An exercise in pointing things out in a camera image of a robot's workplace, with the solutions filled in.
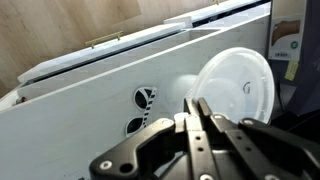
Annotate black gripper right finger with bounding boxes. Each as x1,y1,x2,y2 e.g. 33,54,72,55
197,97,320,180

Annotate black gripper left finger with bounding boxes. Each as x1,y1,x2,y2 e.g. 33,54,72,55
89,97,214,180

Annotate clear round container lid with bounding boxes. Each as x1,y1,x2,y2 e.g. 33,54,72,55
190,46,276,125

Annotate black white sunglasses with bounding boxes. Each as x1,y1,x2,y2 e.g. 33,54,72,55
124,86,159,138

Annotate white television stand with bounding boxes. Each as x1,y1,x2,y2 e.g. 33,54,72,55
0,0,273,180

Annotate open dark blue box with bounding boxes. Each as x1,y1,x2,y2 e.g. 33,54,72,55
266,0,320,118

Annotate metal drawer handle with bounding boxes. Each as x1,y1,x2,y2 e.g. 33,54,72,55
84,30,124,48

